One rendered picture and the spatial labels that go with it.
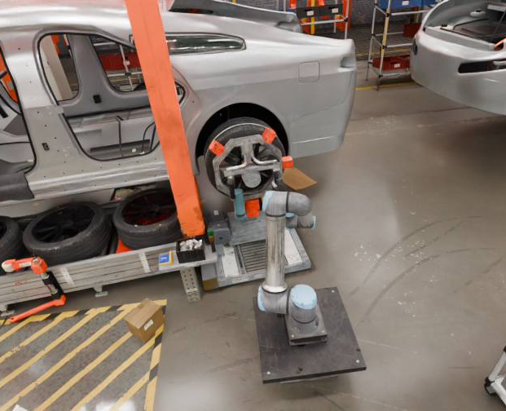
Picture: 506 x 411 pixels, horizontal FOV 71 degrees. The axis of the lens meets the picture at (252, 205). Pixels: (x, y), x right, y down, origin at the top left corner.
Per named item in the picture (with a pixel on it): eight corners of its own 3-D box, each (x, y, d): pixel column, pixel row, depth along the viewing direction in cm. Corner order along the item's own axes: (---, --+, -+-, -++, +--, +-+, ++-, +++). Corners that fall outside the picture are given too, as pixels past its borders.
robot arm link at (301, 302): (315, 324, 208) (315, 305, 197) (286, 320, 212) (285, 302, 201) (317, 302, 219) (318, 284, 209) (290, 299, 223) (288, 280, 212)
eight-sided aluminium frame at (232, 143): (281, 189, 304) (279, 130, 272) (283, 193, 299) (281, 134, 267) (218, 201, 298) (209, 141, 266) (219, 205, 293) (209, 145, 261)
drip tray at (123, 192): (157, 183, 439) (157, 180, 437) (153, 203, 405) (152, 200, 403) (115, 188, 438) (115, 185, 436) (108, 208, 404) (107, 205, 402)
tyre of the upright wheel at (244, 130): (188, 165, 302) (250, 196, 333) (190, 179, 283) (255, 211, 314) (231, 100, 278) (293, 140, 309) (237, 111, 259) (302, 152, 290)
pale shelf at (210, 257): (215, 246, 276) (214, 243, 274) (217, 261, 262) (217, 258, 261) (160, 257, 271) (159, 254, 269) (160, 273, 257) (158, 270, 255)
